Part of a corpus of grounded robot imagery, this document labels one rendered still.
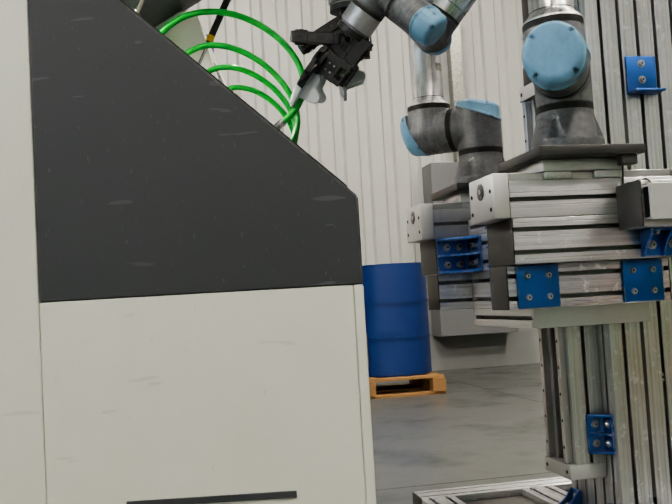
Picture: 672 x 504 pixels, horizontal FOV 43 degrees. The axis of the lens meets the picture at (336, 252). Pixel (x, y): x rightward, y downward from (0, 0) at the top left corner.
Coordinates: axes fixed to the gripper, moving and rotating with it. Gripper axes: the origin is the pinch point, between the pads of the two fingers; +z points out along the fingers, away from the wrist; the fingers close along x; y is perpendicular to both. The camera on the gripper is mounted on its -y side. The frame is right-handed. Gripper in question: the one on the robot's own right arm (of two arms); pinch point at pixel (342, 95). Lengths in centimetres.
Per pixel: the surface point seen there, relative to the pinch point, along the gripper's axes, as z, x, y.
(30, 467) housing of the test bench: 71, -36, -61
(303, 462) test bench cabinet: 73, -35, -13
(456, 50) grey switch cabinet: -190, 670, 150
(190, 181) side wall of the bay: 22, -35, -30
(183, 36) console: -26, 36, -39
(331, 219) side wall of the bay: 30.4, -35.0, -5.0
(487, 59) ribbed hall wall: -185, 691, 186
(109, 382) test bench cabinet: 57, -35, -46
